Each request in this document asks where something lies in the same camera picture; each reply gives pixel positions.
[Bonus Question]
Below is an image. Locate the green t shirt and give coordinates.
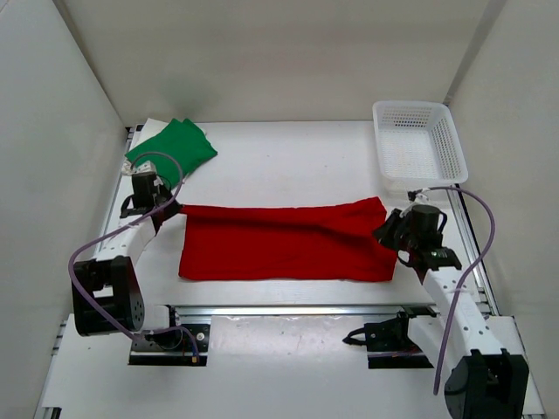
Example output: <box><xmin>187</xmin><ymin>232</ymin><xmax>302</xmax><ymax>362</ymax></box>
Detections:
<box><xmin>124</xmin><ymin>117</ymin><xmax>219</xmax><ymax>184</ymax></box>

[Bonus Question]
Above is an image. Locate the red t shirt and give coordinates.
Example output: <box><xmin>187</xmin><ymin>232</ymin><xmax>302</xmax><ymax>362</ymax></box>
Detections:
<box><xmin>178</xmin><ymin>197</ymin><xmax>397</xmax><ymax>283</ymax></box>

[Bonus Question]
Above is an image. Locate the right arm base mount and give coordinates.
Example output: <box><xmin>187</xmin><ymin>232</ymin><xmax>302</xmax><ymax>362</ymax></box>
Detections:
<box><xmin>342</xmin><ymin>306</ymin><xmax>437</xmax><ymax>369</ymax></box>

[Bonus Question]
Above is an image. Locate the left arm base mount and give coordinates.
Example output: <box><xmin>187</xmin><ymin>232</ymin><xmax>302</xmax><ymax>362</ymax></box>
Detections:
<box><xmin>128</xmin><ymin>305</ymin><xmax>211</xmax><ymax>367</ymax></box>

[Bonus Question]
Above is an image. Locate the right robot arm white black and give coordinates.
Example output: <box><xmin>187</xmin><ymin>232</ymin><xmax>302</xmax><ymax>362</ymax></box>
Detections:
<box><xmin>373</xmin><ymin>204</ymin><xmax>529</xmax><ymax>418</ymax></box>

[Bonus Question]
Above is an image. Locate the white t shirt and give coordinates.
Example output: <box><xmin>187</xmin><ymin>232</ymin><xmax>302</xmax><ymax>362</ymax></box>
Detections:
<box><xmin>121</xmin><ymin>115</ymin><xmax>209</xmax><ymax>184</ymax></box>

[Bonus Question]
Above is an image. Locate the white plastic basket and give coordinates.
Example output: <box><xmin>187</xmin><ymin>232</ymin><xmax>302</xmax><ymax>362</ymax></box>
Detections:
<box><xmin>372</xmin><ymin>100</ymin><xmax>469</xmax><ymax>193</ymax></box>

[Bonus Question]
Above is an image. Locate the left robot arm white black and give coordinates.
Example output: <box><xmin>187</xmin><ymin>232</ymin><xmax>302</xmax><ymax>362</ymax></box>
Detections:
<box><xmin>72</xmin><ymin>172</ymin><xmax>182</xmax><ymax>336</ymax></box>

